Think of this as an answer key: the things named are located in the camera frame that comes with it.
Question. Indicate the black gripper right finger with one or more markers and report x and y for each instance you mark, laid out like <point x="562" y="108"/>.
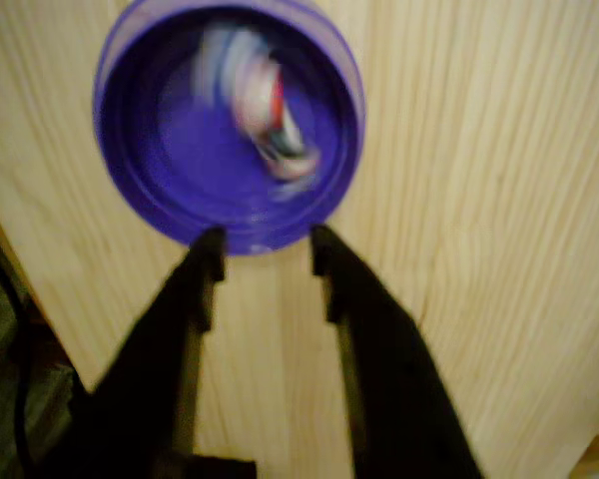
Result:
<point x="394" y="389"/>

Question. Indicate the purple bowl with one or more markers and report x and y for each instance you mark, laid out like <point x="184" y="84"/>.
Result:
<point x="189" y="164"/>

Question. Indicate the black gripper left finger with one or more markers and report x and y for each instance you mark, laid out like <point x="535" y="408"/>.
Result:
<point x="140" y="399"/>

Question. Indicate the candy colourful print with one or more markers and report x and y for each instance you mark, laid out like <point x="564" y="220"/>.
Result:
<point x="259" y="110"/>

